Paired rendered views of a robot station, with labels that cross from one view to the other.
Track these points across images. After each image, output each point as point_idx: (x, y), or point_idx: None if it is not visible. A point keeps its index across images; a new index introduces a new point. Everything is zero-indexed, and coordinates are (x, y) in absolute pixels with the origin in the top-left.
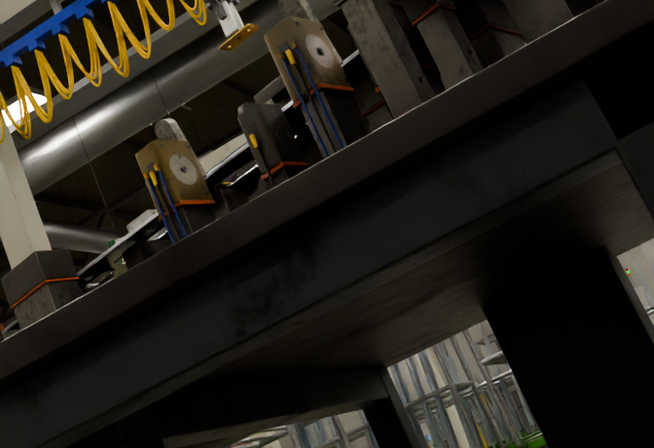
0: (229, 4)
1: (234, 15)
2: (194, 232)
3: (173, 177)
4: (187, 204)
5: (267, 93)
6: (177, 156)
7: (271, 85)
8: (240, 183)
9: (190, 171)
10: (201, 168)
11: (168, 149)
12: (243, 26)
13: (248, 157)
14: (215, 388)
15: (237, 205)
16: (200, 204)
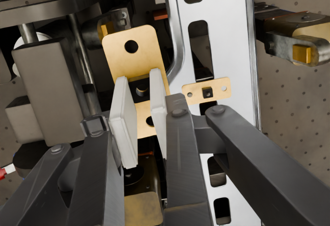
0: (125, 127)
1: (126, 107)
2: (289, 12)
3: (317, 14)
4: (299, 12)
5: (84, 104)
6: (314, 19)
7: (78, 94)
8: (180, 83)
9: (295, 19)
10: (271, 33)
11: (327, 19)
12: (157, 39)
13: (218, 18)
14: None
15: (195, 73)
16: (282, 15)
